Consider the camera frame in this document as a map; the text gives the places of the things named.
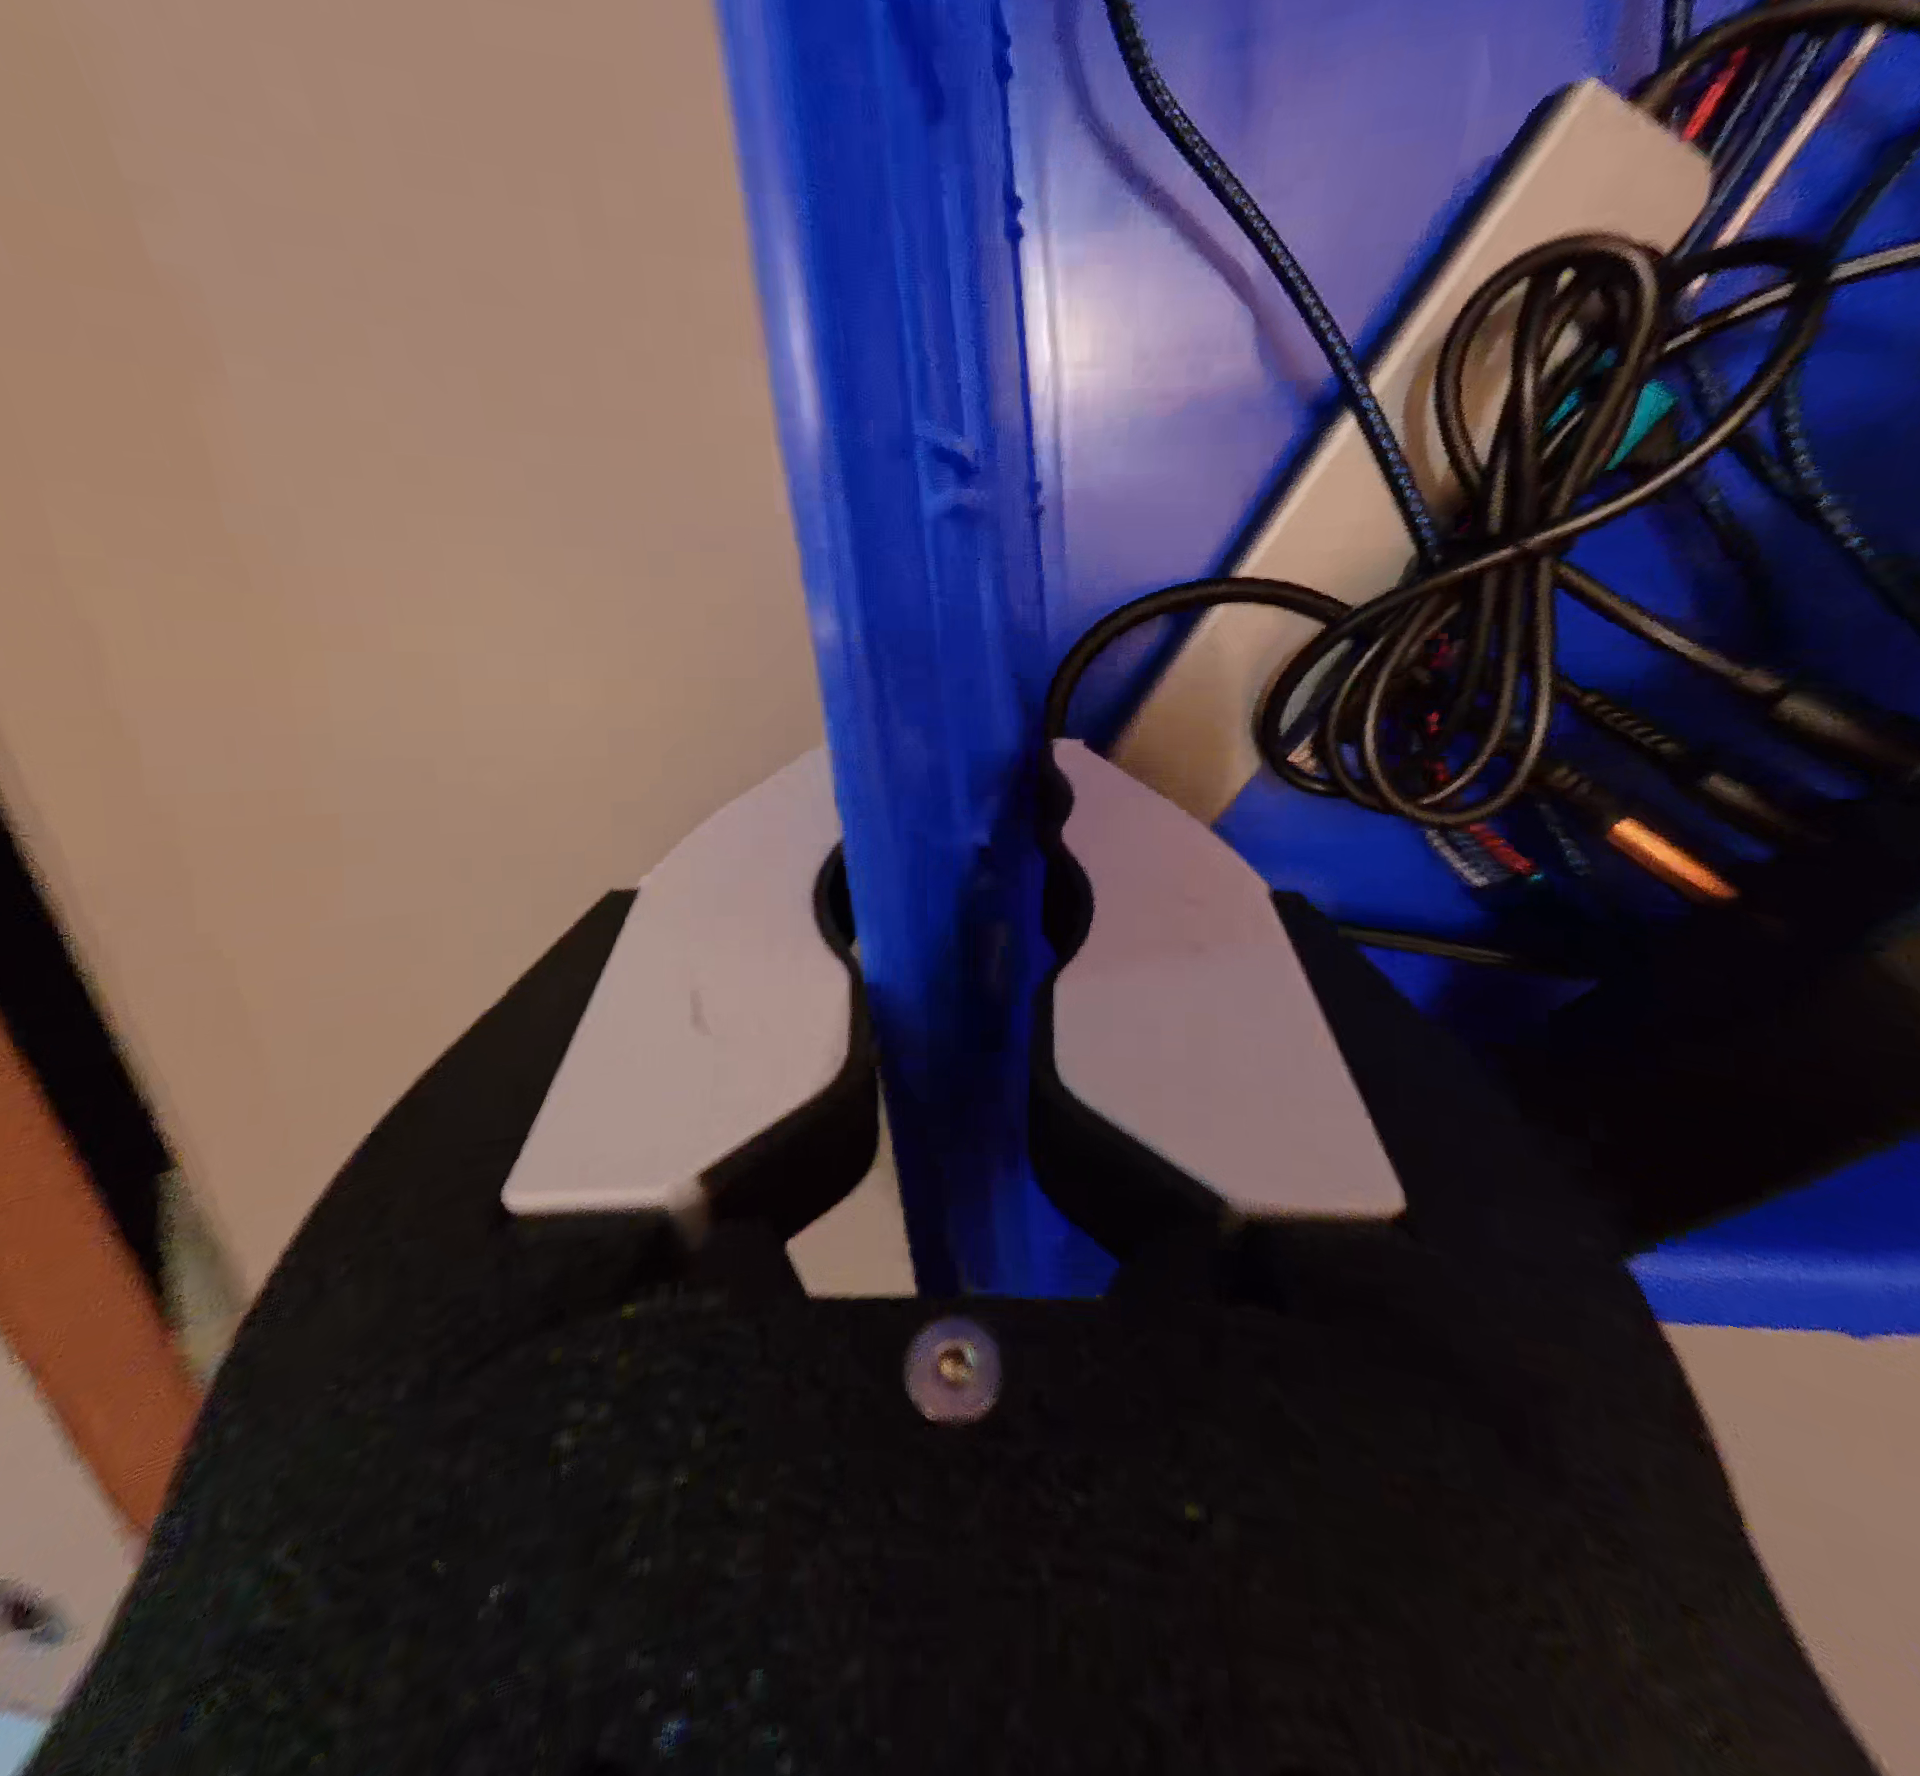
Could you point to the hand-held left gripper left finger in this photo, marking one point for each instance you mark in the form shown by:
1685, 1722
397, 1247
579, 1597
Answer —
677, 1027

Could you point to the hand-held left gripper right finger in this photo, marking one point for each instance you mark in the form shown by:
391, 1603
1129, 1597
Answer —
1197, 1027

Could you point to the blue plastic bin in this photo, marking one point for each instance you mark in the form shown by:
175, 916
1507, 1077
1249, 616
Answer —
897, 306

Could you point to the grey usb hub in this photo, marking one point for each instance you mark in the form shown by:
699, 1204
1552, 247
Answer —
1594, 173

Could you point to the grey desk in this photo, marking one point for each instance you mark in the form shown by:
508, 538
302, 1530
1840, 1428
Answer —
373, 381

